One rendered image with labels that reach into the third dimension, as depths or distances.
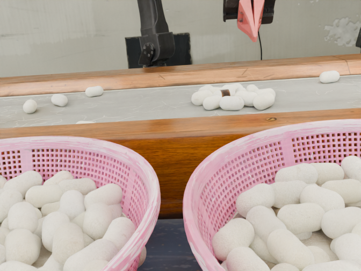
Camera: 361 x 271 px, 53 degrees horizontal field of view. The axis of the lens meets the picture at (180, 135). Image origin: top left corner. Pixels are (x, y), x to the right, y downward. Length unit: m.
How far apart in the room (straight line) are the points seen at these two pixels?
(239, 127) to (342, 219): 0.13
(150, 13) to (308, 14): 1.90
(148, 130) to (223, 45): 2.28
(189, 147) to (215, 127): 0.03
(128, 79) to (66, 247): 0.51
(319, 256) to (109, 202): 0.15
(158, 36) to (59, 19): 1.79
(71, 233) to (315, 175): 0.19
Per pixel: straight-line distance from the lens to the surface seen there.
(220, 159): 0.27
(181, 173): 0.35
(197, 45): 2.59
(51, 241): 0.25
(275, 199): 0.27
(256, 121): 0.36
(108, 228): 0.24
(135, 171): 0.27
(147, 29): 0.96
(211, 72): 0.70
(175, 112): 0.50
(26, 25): 2.76
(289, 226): 0.24
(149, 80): 0.70
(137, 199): 0.26
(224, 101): 0.49
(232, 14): 0.78
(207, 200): 0.24
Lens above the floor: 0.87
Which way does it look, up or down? 18 degrees down
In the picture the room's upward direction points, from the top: 4 degrees counter-clockwise
